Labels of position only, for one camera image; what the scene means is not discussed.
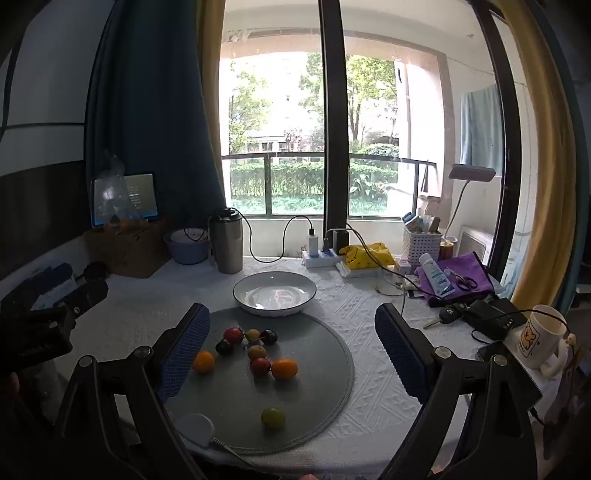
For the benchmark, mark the white tube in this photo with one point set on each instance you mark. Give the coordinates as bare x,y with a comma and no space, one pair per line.
436,277

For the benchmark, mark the yellow plastic bag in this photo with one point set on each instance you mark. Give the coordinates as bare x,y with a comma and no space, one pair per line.
364,256

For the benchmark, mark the black scissors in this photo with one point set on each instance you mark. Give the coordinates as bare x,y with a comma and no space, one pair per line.
464,280

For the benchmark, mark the small white box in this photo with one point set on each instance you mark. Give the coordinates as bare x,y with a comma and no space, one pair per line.
401,267

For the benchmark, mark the cardboard box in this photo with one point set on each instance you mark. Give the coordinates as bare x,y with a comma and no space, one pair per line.
129,254

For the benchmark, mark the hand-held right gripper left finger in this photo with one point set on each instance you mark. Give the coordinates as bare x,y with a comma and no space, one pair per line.
184,350

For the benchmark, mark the balcony railing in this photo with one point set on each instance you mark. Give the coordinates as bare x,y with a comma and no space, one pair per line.
267,184

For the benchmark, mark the black car key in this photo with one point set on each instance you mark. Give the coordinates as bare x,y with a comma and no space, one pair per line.
445,316

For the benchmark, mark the light blue printed box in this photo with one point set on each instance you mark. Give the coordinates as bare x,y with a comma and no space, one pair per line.
51,279

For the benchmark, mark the white desk lamp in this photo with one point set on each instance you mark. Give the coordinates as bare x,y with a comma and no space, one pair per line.
471,173

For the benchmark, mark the blue plastic bowl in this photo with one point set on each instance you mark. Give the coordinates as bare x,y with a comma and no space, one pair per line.
184,254

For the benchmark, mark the black round object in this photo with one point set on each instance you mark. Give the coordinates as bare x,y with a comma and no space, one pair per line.
94,270

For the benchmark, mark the black box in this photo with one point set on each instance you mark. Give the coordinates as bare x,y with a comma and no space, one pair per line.
494,318

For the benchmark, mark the stainless steel tumbler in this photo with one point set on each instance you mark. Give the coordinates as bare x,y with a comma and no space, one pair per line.
228,249

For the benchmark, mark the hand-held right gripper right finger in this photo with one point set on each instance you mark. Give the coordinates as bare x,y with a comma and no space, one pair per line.
399,350

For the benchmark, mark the white pink-rimmed bowl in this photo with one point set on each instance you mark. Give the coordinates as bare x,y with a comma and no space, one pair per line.
187,236

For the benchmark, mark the outdoor air conditioner unit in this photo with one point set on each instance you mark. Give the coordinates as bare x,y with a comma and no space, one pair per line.
475,240

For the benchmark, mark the black charger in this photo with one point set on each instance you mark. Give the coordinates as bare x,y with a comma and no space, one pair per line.
340,240

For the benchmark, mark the red cherry tomato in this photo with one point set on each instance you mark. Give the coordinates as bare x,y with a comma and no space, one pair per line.
233,333
260,366

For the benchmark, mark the black window frame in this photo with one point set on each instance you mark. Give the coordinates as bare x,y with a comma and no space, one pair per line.
330,115

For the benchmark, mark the dark blue curtain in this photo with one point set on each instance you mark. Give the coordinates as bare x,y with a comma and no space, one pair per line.
152,115

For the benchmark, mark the yellow cherry tomato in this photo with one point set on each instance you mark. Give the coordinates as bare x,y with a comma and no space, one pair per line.
252,334
256,352

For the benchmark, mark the white plate with dark rim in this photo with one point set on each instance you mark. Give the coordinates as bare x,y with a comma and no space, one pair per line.
272,295

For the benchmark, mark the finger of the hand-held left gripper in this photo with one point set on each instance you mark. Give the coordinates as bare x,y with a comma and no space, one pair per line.
87,295

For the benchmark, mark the small orange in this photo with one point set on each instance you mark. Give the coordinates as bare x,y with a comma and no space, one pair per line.
284,369
203,361

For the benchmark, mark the yellow curtain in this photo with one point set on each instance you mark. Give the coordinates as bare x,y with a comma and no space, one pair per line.
210,92

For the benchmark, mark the person's left hand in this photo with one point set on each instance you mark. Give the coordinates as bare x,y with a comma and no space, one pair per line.
10,385

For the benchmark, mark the white tissue packet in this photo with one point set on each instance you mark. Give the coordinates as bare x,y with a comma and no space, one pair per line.
360,273

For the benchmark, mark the purple cloth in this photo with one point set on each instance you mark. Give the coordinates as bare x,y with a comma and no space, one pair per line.
480,272

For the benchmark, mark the tablet screen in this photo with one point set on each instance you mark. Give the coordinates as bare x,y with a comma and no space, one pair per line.
141,194

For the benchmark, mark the white bear mug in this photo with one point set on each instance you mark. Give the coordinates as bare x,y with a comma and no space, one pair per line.
535,341

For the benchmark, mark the white plastic basket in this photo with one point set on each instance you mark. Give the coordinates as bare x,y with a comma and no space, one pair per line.
422,244

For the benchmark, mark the white charger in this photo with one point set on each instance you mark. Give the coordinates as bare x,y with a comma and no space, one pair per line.
313,242

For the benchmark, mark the light blue towel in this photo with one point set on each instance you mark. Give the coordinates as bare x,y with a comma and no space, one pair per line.
480,129

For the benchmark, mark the brown jar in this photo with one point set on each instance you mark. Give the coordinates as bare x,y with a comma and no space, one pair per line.
447,248

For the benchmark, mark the grey round placemat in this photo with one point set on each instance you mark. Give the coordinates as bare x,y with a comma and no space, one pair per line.
304,392

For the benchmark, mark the white power strip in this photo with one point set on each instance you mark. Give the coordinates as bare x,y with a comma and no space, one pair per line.
318,261

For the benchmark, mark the dark cherry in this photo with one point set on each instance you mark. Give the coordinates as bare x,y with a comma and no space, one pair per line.
224,346
269,337

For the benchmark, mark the small green citrus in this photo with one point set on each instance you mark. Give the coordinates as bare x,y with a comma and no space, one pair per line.
272,417

